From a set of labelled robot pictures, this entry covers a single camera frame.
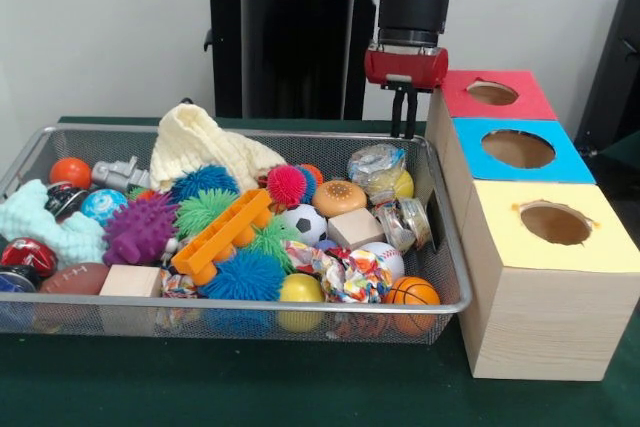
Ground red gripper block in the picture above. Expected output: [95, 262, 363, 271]
[363, 43, 450, 140]

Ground crushed clear plastic bottle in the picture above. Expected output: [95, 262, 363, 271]
[346, 143, 409, 199]

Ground orange toy brick round studs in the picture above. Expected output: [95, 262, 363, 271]
[171, 187, 275, 285]

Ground wooden box three holes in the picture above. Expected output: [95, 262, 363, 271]
[425, 69, 640, 382]

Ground clear shallow mesh bin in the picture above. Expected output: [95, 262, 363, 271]
[0, 123, 471, 346]

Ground yellow green ball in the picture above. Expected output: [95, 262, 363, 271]
[392, 168, 416, 201]

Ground small black white soccer ball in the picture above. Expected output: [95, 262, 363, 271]
[281, 204, 329, 248]

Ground small orange basketball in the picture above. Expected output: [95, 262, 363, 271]
[384, 276, 441, 336]

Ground green spiky ball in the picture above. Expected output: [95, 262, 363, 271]
[175, 188, 240, 240]
[247, 215, 304, 268]

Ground cream knitted cloth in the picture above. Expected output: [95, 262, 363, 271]
[149, 102, 287, 193]

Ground blue spiky ball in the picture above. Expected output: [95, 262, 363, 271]
[200, 250, 288, 304]

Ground purple spiky ball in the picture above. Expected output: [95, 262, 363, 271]
[103, 193, 180, 268]

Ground dark green table cloth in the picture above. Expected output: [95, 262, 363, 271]
[0, 115, 640, 427]

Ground red orange ball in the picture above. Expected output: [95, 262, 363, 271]
[48, 156, 93, 190]

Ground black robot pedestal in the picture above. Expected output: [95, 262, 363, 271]
[193, 0, 403, 120]

